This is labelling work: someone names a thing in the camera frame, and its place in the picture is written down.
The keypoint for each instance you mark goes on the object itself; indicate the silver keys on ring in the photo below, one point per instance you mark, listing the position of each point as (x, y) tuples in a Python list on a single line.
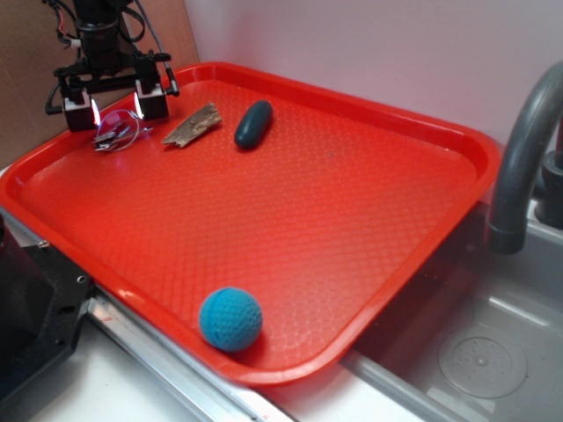
[(118, 130)]

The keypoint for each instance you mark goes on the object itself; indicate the brown wood piece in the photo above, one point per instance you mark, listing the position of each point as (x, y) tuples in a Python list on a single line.
[(194, 126)]

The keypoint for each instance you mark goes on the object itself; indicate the grey toy sink basin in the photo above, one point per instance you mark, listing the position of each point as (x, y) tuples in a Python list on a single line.
[(473, 335)]

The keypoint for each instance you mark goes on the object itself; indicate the red plastic tray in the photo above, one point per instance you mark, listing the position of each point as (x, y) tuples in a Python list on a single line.
[(323, 223)]

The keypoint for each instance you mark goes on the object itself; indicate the blue textured ball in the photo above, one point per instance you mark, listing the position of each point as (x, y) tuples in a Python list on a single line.
[(230, 319)]

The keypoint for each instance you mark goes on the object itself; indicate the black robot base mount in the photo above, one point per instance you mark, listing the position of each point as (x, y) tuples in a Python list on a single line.
[(44, 297)]

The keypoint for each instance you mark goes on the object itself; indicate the grey toy faucet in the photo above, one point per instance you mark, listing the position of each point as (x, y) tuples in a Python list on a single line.
[(531, 168)]

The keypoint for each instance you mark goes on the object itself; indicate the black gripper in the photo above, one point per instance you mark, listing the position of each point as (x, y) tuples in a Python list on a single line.
[(123, 71)]

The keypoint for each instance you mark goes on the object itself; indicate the dark green oval stone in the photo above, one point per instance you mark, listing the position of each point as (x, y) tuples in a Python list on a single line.
[(254, 124)]

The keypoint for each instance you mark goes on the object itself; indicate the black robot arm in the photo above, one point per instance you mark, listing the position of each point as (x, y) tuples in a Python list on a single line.
[(117, 49)]

